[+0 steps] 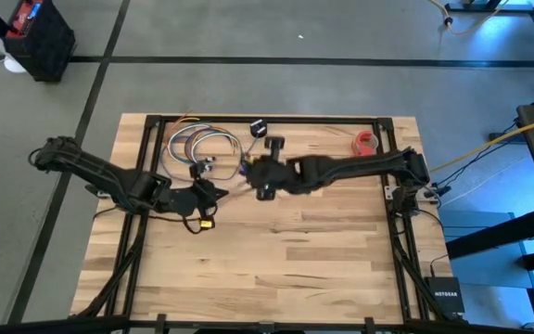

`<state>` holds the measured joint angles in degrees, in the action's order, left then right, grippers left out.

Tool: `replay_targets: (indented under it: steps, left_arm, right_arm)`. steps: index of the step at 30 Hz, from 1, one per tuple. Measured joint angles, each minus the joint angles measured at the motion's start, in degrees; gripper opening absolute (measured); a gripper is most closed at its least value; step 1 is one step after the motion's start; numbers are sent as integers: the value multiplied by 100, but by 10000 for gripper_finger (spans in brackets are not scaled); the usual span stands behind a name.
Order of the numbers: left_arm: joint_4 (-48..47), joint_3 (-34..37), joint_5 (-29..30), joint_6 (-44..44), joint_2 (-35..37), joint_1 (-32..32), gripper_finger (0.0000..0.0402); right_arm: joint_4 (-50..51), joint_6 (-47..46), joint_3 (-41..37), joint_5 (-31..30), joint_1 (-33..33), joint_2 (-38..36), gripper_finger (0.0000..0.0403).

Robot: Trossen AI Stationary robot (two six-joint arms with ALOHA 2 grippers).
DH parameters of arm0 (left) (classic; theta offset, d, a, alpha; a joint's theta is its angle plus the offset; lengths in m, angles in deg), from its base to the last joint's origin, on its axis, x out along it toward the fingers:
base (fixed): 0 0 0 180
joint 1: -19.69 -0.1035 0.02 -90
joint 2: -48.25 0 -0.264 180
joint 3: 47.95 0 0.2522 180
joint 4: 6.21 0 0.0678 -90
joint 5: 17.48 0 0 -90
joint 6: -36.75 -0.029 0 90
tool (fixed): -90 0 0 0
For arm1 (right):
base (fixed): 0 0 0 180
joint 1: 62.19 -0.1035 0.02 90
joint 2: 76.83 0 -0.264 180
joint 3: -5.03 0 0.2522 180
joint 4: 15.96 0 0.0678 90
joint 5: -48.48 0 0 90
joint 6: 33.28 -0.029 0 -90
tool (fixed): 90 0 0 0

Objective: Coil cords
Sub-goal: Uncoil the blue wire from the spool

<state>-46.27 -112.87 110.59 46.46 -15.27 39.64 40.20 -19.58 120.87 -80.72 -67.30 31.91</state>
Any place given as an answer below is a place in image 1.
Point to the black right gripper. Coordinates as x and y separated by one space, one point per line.
276 174

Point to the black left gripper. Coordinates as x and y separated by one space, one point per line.
206 197

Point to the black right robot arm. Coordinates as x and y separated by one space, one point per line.
355 164

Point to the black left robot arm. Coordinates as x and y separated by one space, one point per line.
100 171

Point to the black spool white labels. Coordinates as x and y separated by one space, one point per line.
254 127

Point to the red plastic spool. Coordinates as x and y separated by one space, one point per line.
364 141

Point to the black rig crossbeam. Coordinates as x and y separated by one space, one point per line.
40 327

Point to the black case red top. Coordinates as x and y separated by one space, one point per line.
44 46

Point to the black desk leg stand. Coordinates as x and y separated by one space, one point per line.
480 7

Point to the black aluminium table frame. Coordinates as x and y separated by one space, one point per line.
295 119

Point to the black Netgear switch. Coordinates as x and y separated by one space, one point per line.
445 294

